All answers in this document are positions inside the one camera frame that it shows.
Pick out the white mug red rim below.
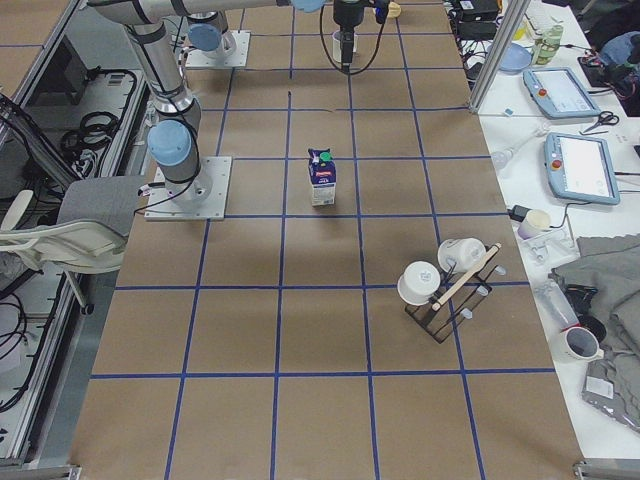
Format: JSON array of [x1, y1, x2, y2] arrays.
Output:
[[562, 326, 604, 361]]

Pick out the grey cloth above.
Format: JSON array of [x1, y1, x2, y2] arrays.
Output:
[[550, 235, 639, 431]]

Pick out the cream round cup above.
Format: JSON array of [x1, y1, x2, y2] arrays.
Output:
[[517, 209, 551, 240]]

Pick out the white ceramic mug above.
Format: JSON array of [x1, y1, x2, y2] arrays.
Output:
[[332, 30, 358, 63]]

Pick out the white cup on rack rear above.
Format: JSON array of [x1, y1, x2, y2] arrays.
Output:
[[437, 238, 486, 273]]

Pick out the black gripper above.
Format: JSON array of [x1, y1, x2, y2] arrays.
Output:
[[333, 0, 362, 67]]

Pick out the black scissors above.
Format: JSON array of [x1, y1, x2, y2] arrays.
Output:
[[580, 110, 620, 135]]

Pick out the green tape rolls stack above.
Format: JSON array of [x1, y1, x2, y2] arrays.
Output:
[[532, 24, 564, 66]]

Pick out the grey office chair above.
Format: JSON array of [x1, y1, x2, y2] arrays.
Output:
[[1, 175, 145, 314]]

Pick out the white cup on rack front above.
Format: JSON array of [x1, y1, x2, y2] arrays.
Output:
[[397, 261, 441, 306]]

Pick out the aluminium frame post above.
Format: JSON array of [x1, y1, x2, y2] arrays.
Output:
[[469, 0, 530, 113]]

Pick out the blue white milk carton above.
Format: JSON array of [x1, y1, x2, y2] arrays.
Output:
[[308, 148, 337, 207]]

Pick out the white cup on rack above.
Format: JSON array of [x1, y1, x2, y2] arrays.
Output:
[[437, 238, 486, 273], [397, 261, 441, 306]]

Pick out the blue teach pendant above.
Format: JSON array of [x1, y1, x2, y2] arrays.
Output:
[[522, 67, 601, 119], [544, 132, 620, 205]]

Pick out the black wire mug rack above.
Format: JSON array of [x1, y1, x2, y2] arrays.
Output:
[[404, 243, 502, 344]]

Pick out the blue teach pendant far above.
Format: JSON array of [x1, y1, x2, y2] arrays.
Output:
[[522, 67, 601, 119]]

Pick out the blue teach pendant near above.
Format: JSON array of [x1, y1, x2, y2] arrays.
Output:
[[544, 132, 620, 205]]

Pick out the light blue plate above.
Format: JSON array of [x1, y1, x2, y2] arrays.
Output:
[[499, 43, 532, 74]]

